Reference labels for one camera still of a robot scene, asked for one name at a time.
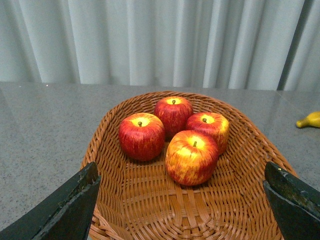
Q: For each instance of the yellow banana far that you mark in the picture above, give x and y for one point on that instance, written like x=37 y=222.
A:
x=312 y=120

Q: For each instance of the brown wicker basket left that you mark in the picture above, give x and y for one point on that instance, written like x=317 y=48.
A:
x=139 y=201

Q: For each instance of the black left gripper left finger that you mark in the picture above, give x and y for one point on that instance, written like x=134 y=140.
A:
x=66 y=214

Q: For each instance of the red apple with yellow side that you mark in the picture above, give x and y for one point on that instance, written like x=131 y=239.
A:
x=213 y=124

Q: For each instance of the red apple front left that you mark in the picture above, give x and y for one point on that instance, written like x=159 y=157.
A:
x=142 y=136

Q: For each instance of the white pleated curtain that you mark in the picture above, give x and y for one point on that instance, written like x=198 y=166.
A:
x=234 y=44

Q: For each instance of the red apple back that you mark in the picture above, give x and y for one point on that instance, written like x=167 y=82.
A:
x=173 y=111

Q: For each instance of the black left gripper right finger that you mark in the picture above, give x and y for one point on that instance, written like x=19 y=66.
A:
x=295 y=204

